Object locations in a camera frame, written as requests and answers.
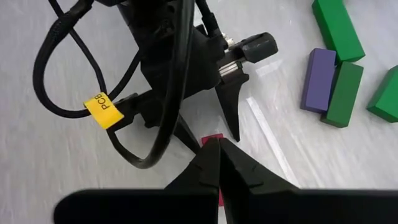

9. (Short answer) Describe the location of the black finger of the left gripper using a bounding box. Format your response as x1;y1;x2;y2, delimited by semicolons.
214;76;250;143
173;115;202;156

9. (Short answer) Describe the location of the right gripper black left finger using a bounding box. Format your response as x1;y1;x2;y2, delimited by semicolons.
53;138;221;224

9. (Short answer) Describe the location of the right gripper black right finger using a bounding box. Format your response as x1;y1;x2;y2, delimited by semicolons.
219;138;398;224

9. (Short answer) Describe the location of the red long plain block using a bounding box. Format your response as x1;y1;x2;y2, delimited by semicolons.
201;133;225;208

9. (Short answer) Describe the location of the purple wide long block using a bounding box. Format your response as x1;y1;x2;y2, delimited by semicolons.
300;47;338;114

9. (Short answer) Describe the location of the green long plain block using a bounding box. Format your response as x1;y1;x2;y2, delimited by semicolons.
312;0;366;63
320;61;364;129

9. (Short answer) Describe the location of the yellow cable label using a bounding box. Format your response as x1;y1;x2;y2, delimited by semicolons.
83;91;125;130

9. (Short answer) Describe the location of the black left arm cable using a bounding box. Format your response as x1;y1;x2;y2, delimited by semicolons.
32;0;224;170

